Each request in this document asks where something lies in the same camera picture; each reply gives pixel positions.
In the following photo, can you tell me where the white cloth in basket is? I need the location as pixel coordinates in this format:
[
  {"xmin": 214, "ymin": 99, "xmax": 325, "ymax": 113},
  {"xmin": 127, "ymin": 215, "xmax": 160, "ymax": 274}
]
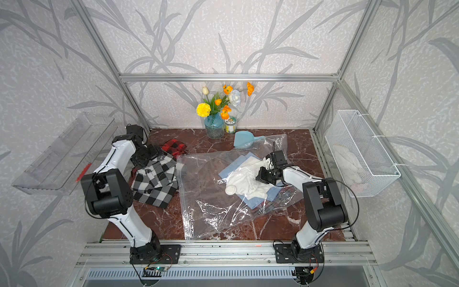
[{"xmin": 332, "ymin": 144, "xmax": 368, "ymax": 196}]

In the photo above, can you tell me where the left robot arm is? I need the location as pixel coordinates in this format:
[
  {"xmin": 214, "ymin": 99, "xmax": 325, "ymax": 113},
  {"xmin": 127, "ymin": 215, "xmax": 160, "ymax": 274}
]
[{"xmin": 80, "ymin": 133, "xmax": 163, "ymax": 264}]

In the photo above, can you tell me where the clear acrylic wall shelf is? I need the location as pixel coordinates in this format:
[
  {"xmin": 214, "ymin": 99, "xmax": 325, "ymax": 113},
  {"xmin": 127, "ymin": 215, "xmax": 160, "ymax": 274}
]
[{"xmin": 12, "ymin": 112, "xmax": 119, "ymax": 196}]

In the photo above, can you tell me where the artificial flower bouquet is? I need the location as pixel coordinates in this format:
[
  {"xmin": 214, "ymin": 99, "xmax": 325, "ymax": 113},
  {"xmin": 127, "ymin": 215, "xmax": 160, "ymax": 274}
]
[{"xmin": 196, "ymin": 85, "xmax": 241, "ymax": 120}]

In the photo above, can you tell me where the clear plastic vacuum bag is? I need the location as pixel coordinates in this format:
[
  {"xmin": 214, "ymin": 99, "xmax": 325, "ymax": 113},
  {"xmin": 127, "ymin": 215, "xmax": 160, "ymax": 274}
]
[{"xmin": 177, "ymin": 134, "xmax": 306, "ymax": 240}]

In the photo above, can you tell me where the aluminium frame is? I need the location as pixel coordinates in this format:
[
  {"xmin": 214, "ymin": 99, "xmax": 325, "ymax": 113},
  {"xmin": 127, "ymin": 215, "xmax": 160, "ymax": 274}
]
[{"xmin": 67, "ymin": 0, "xmax": 459, "ymax": 287}]

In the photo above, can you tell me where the blue glass flower vase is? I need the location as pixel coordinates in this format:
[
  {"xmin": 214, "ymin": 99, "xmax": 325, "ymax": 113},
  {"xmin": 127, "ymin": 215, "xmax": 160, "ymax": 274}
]
[{"xmin": 204, "ymin": 114, "xmax": 225, "ymax": 139}]

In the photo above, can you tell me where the red black plaid shirt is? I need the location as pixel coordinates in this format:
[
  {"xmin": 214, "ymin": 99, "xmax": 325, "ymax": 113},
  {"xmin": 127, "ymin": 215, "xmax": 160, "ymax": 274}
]
[{"xmin": 131, "ymin": 139, "xmax": 187, "ymax": 176}]

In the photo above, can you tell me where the light blue folded garment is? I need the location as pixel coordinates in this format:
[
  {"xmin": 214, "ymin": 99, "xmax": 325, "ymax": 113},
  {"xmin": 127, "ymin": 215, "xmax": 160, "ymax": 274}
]
[{"xmin": 218, "ymin": 153, "xmax": 284, "ymax": 209}]

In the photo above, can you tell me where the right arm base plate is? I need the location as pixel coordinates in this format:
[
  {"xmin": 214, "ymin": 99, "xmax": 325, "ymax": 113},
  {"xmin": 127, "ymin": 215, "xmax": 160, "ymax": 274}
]
[{"xmin": 273, "ymin": 242, "xmax": 325, "ymax": 264}]

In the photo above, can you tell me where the light blue plastic scoop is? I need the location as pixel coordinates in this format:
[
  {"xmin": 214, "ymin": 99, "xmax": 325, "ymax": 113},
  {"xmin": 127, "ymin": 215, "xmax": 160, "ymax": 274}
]
[{"xmin": 233, "ymin": 131, "xmax": 265, "ymax": 148}]

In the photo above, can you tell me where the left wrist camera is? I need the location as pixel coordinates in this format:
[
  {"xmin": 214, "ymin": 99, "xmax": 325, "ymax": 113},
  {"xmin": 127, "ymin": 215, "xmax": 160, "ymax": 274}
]
[{"xmin": 126, "ymin": 124, "xmax": 145, "ymax": 143}]

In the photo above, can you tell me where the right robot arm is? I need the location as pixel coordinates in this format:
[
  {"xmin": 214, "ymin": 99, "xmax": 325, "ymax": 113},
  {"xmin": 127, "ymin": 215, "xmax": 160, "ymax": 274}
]
[{"xmin": 256, "ymin": 166, "xmax": 349, "ymax": 264}]

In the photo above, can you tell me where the grey white plaid shirt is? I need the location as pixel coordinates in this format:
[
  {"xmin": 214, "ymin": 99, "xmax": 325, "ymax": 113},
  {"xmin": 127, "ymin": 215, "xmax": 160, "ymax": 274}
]
[{"xmin": 131, "ymin": 153, "xmax": 178, "ymax": 209}]

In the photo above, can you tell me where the white wire wall basket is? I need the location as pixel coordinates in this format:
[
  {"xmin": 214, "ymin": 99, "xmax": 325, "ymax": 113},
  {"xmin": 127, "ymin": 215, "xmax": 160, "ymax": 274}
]
[{"xmin": 325, "ymin": 110, "xmax": 401, "ymax": 197}]

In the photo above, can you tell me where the white garment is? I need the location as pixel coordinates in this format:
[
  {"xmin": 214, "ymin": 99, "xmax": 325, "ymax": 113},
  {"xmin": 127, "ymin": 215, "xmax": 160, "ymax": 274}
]
[{"xmin": 226, "ymin": 156, "xmax": 274, "ymax": 200}]

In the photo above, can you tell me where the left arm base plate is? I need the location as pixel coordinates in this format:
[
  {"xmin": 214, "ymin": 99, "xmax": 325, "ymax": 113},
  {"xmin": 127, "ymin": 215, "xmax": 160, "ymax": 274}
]
[{"xmin": 130, "ymin": 245, "xmax": 181, "ymax": 265}]

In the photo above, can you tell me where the small white lidded jar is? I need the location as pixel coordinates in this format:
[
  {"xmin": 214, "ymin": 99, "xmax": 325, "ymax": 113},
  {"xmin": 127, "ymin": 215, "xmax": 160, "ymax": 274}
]
[{"xmin": 224, "ymin": 116, "xmax": 237, "ymax": 134}]

